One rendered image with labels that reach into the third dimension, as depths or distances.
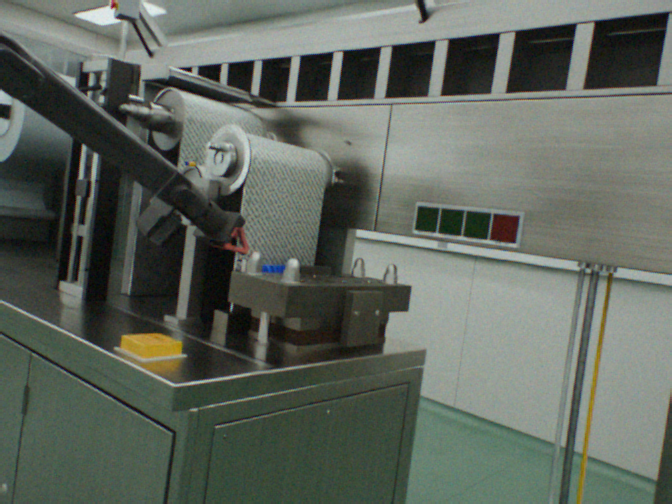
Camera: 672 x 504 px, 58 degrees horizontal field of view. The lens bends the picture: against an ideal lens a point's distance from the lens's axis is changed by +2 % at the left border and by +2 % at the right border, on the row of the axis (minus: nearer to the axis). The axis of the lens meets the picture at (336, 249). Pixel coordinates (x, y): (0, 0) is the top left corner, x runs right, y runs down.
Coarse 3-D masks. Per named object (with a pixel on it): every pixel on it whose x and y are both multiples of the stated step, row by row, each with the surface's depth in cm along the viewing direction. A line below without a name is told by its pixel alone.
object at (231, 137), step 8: (224, 136) 124; (232, 136) 122; (240, 144) 120; (240, 152) 120; (240, 160) 120; (240, 168) 120; (216, 176) 125; (232, 176) 122; (224, 184) 123; (232, 184) 122
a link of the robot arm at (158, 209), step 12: (180, 192) 101; (192, 192) 104; (156, 204) 107; (180, 204) 103; (144, 216) 107; (156, 216) 106; (168, 216) 106; (144, 228) 106; (156, 228) 107; (168, 228) 108; (180, 228) 110; (156, 240) 108; (168, 240) 110
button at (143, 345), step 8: (128, 336) 97; (136, 336) 97; (144, 336) 98; (152, 336) 99; (160, 336) 99; (128, 344) 96; (136, 344) 94; (144, 344) 93; (152, 344) 94; (160, 344) 95; (168, 344) 96; (176, 344) 97; (136, 352) 94; (144, 352) 93; (152, 352) 94; (160, 352) 95; (168, 352) 96; (176, 352) 97
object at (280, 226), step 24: (264, 192) 124; (264, 216) 125; (288, 216) 130; (312, 216) 136; (240, 240) 121; (264, 240) 126; (288, 240) 131; (312, 240) 137; (240, 264) 122; (264, 264) 127; (312, 264) 138
